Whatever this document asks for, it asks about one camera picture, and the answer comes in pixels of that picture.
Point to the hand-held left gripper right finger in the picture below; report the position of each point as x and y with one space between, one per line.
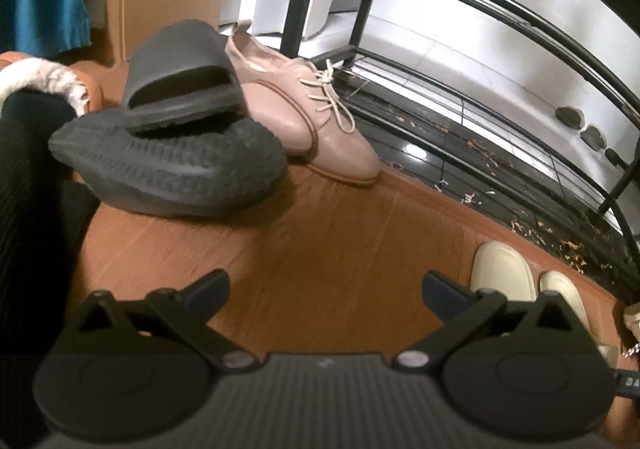
441 292

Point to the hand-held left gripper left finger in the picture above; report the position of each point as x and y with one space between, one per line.
210 287

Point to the dark grey slide slipper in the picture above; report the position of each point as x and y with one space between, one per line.
170 54
175 169

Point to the pink lace-up leather shoe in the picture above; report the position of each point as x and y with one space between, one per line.
350 149

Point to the person's black clothed leg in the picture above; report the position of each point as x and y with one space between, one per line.
30 189

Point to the brown fur-lined slipper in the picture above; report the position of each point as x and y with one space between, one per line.
85 79

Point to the black metal shoe rack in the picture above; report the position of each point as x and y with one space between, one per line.
301 4

